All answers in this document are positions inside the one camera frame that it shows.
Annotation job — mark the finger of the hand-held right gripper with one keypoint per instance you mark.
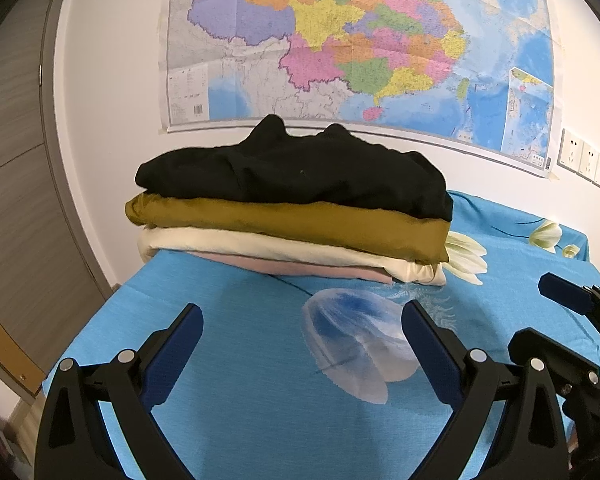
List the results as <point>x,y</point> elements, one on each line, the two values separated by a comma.
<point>565,292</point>
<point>535,342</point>

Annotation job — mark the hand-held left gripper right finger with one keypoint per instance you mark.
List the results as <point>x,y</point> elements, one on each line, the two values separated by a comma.
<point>430,355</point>

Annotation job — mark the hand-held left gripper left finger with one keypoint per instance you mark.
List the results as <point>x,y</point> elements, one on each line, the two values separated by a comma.
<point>172,355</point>

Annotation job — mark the black garment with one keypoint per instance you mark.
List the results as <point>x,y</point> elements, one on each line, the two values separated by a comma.
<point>290,170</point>

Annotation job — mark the blue floral bed sheet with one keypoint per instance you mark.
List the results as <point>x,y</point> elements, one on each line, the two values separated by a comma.
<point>230,320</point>

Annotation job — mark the cream folded garment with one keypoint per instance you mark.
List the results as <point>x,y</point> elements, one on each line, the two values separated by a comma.
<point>230,242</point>

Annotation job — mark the pink folded garment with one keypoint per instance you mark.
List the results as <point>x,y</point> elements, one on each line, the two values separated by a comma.
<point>305,269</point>

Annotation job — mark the olive folded garment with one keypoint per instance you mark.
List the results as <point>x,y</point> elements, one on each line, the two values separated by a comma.
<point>290,222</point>

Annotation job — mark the wooden wardrobe door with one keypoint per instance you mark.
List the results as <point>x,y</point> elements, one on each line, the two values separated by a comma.
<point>20,185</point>

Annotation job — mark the white wall socket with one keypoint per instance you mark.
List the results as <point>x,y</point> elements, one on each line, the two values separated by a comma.
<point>589,161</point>
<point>571,150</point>

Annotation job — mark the colourful wall map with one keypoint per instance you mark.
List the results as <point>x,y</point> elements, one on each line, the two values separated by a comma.
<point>360,45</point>

